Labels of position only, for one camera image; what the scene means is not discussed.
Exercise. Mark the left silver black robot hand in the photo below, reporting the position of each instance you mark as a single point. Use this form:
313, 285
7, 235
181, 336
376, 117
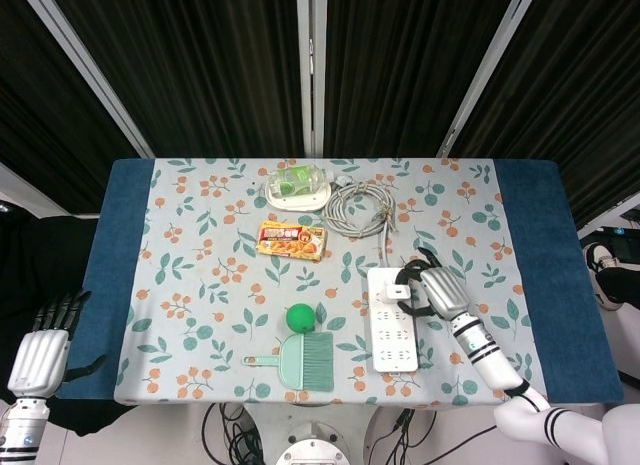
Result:
40, 362

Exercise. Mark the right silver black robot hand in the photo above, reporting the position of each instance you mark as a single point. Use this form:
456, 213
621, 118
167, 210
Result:
447, 292

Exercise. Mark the white plug adapter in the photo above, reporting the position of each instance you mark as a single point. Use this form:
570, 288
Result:
395, 291

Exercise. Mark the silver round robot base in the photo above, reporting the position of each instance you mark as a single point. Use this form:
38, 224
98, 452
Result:
312, 447

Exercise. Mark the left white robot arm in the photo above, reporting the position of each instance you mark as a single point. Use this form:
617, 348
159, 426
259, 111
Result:
22, 430

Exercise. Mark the white power strip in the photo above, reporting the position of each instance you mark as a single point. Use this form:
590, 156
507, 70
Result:
395, 340

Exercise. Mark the mint green hand brush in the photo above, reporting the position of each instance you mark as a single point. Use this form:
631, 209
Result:
295, 360

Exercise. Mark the blue table cover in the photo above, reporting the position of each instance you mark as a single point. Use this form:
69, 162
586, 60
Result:
107, 285

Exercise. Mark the green ball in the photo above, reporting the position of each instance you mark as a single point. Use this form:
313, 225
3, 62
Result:
300, 318

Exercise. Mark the white black sneaker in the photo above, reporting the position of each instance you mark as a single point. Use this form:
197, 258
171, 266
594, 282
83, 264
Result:
597, 255

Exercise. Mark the yellow curry box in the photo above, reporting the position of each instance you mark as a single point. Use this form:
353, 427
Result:
292, 240

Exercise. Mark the white oval tray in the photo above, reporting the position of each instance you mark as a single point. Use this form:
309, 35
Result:
295, 204

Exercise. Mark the black trouser leg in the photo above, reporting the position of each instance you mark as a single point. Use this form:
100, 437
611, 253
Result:
625, 282

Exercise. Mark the clear bottle green label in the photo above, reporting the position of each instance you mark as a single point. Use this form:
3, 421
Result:
300, 180

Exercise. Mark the floral tablecloth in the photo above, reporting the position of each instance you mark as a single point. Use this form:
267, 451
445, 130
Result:
210, 265

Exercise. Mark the black pleated curtain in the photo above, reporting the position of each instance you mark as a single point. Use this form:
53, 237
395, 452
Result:
200, 60

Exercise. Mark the grey metal frame post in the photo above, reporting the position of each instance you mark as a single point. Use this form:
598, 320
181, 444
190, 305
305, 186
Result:
487, 70
90, 75
311, 70

